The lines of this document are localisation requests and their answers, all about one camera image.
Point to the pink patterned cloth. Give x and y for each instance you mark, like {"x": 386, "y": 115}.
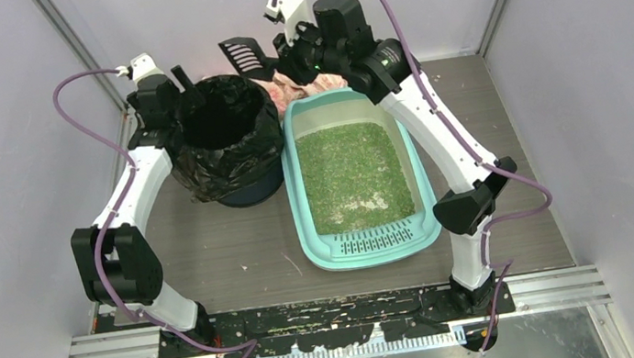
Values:
{"x": 283, "y": 90}

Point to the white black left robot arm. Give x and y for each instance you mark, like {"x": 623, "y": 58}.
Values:
{"x": 117, "y": 265}

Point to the black litter scoop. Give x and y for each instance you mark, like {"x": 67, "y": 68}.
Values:
{"x": 248, "y": 58}

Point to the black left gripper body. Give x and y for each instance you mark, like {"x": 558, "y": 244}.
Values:
{"x": 174, "y": 96}

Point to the bin with black bag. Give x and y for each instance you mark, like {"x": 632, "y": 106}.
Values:
{"x": 229, "y": 150}

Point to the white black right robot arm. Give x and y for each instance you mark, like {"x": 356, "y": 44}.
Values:
{"x": 333, "y": 36}

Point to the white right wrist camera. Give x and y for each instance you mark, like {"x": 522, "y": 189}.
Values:
{"x": 290, "y": 13}

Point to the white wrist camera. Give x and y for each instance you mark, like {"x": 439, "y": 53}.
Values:
{"x": 143, "y": 66}
{"x": 290, "y": 13}

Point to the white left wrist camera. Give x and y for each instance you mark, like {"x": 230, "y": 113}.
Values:
{"x": 143, "y": 66}

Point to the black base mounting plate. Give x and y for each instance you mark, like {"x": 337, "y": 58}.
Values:
{"x": 333, "y": 323}

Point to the teal litter box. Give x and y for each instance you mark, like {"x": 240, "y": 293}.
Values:
{"x": 364, "y": 248}

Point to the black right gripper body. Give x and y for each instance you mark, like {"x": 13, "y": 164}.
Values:
{"x": 286, "y": 53}

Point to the green litter pellets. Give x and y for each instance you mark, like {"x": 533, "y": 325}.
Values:
{"x": 353, "y": 178}

